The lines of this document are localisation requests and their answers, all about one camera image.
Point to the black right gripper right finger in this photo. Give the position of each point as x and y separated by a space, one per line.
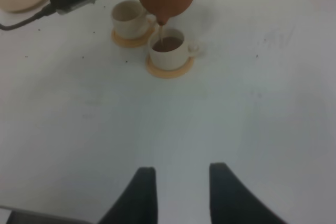
231 202

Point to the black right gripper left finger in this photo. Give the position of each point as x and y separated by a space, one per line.
139 201

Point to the wooden coaster near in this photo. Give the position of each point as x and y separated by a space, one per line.
168 74

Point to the wooden coaster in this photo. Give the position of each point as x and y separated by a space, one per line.
168 74
131 43

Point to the white teacup near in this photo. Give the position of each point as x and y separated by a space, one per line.
170 50

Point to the white teacup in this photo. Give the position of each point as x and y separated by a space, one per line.
131 20
170 50

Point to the wooden coaster far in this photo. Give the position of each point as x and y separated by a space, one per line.
131 43

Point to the white teacup far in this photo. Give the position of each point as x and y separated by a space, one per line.
131 20

